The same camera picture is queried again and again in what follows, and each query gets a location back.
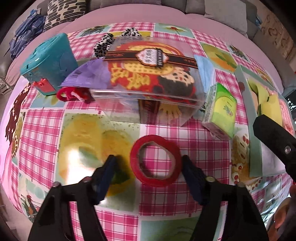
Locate beige patterned curtain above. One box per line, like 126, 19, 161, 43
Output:
260, 14, 295, 63

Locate purple wipes packet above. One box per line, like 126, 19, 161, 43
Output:
60, 59, 112, 90

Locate pink white chevron towel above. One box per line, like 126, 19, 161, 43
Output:
279, 99, 295, 136

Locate yellow green sponge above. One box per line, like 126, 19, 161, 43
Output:
260, 87, 283, 126

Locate person's right hand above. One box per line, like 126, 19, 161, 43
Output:
267, 185, 295, 240

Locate red tape ring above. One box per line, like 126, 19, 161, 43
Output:
129, 134, 182, 188

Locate light grey cushion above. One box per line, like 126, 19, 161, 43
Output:
204, 0, 248, 37

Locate black white patterned cushion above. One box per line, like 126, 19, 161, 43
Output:
43, 0, 87, 32

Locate lime green cloth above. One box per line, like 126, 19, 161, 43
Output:
247, 77, 266, 112

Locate white tray teal rim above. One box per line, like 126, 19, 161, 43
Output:
235, 65, 295, 179

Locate pink checkered tablecloth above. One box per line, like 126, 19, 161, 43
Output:
1, 22, 292, 240

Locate light blue face mask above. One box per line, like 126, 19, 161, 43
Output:
194, 55, 216, 98

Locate leopard print scrunchie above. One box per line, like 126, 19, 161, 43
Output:
93, 27, 142, 59

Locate blue crumpled clothes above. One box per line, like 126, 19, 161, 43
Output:
9, 9, 45, 60

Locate grey sofa pink cover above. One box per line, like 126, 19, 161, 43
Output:
0, 0, 296, 93

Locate teal plastic toy box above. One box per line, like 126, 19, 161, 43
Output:
20, 33, 78, 96

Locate clear plastic snack box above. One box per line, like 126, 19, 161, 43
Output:
90, 37, 205, 126

